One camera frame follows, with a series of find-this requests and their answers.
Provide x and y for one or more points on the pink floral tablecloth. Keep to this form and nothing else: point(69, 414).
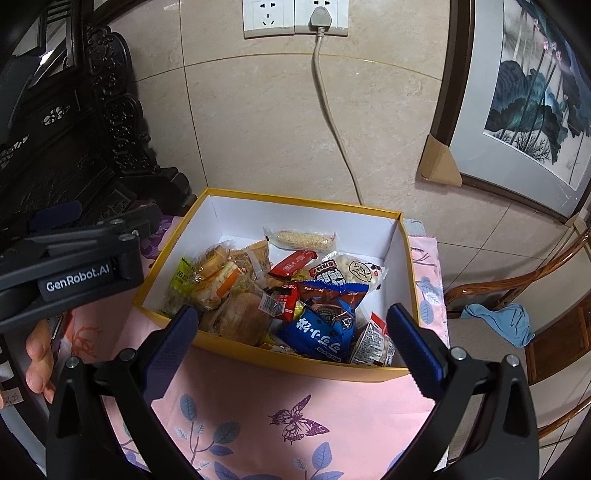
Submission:
point(277, 401)

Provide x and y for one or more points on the brown bread packet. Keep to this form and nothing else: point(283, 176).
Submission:
point(240, 321)

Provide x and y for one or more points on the person's left hand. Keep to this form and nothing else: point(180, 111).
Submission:
point(39, 364)

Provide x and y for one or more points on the yellow cardboard box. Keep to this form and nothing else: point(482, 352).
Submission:
point(300, 367)

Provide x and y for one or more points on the dark carved wooden furniture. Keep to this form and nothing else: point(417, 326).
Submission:
point(115, 115)

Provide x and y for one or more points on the small red snack packet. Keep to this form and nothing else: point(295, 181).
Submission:
point(287, 302)

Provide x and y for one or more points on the yellow green snack packet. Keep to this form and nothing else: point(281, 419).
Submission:
point(178, 286)

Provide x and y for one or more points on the white wall socket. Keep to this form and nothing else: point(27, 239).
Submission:
point(339, 18)
point(268, 18)

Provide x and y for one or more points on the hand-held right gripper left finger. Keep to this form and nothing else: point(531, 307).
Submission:
point(173, 350)

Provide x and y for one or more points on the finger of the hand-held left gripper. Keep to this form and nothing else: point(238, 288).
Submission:
point(57, 216)
point(134, 220)

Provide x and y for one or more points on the beige brown snack packet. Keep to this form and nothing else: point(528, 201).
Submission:
point(256, 261)

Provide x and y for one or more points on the framed lotus painting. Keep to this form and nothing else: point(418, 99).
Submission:
point(531, 92)

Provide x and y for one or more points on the wooden chair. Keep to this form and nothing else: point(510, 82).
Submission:
point(558, 332)

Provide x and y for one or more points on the white black cartoon packet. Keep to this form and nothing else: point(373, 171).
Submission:
point(360, 272)

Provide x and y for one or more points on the blue cloth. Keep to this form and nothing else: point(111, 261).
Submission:
point(508, 321)

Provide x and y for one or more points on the blue cookie packet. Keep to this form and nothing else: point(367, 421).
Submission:
point(314, 337)

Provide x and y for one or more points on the grey power plug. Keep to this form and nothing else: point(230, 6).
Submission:
point(319, 16)

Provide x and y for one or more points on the clear sesame bar packet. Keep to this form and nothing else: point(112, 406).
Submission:
point(300, 240)

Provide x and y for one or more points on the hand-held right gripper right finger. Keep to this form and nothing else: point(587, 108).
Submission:
point(415, 350)

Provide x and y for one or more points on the cardboard corner protector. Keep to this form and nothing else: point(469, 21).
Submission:
point(438, 161)

